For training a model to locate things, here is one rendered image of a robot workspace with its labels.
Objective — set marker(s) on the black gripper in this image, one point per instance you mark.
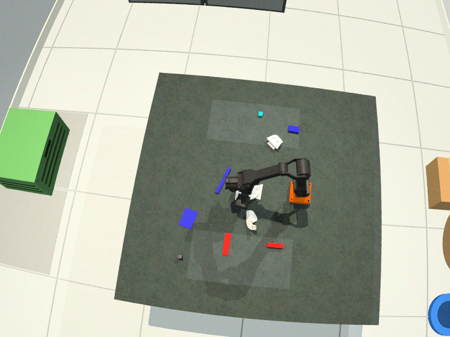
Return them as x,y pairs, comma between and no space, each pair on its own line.
243,199

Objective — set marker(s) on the white housing plate with two holes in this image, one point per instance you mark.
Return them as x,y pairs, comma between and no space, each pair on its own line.
273,141

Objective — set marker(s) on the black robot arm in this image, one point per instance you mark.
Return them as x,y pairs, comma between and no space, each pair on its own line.
248,178

